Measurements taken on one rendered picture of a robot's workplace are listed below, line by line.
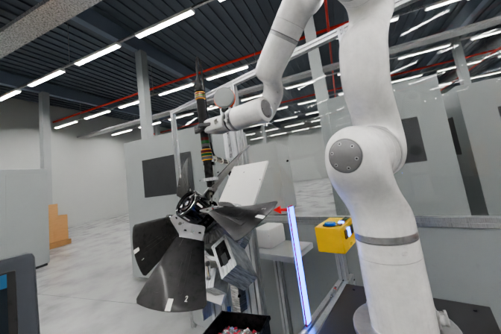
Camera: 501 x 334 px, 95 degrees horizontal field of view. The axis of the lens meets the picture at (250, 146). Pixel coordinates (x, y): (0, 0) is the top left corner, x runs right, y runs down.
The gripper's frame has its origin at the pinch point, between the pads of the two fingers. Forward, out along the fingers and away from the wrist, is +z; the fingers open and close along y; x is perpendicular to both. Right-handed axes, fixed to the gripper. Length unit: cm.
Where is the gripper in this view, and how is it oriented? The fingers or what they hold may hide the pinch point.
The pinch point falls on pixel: (203, 130)
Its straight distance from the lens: 96.4
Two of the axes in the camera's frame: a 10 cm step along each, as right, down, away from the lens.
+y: 6.2, 0.1, 7.8
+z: -7.7, 1.8, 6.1
